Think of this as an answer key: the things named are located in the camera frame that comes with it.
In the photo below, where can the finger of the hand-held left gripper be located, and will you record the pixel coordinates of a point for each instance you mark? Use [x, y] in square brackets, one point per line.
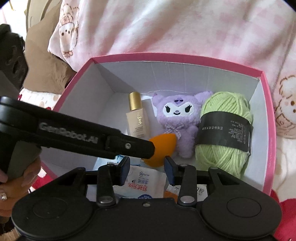
[136, 146]

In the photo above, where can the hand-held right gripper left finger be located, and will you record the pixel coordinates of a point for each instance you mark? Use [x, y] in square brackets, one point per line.
[124, 171]

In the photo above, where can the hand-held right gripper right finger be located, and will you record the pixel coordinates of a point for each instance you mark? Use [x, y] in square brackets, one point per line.
[169, 171]

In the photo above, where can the blue wet wipes packet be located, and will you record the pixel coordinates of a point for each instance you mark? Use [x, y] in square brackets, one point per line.
[118, 159]

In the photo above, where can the small white tissue packet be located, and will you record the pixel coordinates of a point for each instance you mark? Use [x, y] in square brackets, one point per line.
[143, 183]

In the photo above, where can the foundation bottle with gold cap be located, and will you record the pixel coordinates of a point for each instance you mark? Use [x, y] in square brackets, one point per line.
[138, 122]

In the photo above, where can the orange makeup sponge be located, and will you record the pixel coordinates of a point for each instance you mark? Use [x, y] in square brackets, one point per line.
[164, 144]

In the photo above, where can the purple plush toy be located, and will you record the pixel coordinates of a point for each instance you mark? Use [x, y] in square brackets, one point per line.
[180, 139]

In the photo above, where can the green yarn ball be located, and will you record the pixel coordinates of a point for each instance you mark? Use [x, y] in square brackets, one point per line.
[222, 162]

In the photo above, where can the pink cardboard box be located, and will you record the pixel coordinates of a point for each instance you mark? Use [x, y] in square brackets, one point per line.
[185, 76]

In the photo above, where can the person's left hand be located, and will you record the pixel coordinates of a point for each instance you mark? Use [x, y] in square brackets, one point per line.
[13, 197]

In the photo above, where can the brown pillow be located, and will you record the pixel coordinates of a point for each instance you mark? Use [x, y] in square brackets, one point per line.
[41, 69]

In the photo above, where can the pink printed quilt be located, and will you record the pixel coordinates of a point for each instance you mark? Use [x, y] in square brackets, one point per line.
[161, 27]

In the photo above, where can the bear printed blanket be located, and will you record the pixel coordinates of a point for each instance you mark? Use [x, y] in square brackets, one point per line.
[288, 208]

